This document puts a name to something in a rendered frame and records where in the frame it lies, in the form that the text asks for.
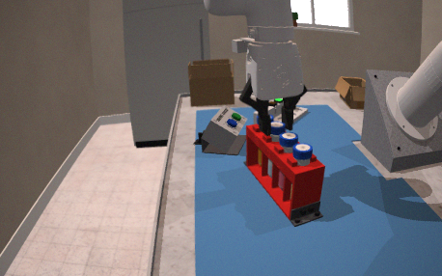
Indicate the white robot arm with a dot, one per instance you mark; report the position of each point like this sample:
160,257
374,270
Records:
411,106

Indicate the grey control panel with two buttons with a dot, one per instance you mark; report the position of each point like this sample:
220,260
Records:
221,135

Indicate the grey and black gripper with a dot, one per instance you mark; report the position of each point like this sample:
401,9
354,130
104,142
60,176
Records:
273,70

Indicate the grey metal bracket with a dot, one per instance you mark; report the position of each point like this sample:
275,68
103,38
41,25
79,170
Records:
308,217

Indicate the blue flat mat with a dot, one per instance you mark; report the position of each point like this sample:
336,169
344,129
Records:
371,226

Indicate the beige tray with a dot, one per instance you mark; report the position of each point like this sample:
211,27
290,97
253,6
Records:
276,111

